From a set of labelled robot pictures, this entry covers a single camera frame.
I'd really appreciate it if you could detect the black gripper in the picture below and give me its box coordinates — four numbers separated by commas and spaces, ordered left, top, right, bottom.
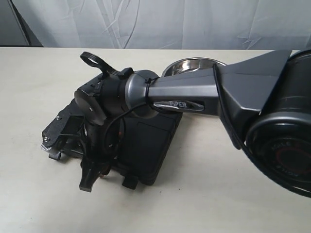
79, 116, 126, 192

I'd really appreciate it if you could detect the black plastic tool case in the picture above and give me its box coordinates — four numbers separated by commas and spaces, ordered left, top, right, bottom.
41, 74, 183, 191

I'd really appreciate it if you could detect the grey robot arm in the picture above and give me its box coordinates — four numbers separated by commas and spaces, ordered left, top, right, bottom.
74, 49, 311, 197

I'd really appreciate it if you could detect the round stainless steel tray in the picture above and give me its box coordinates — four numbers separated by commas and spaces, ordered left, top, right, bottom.
161, 57, 226, 78

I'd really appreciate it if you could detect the white backdrop curtain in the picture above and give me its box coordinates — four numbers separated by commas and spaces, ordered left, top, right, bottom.
0, 0, 311, 50

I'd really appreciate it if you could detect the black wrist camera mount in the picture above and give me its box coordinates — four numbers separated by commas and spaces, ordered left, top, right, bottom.
41, 100, 84, 154

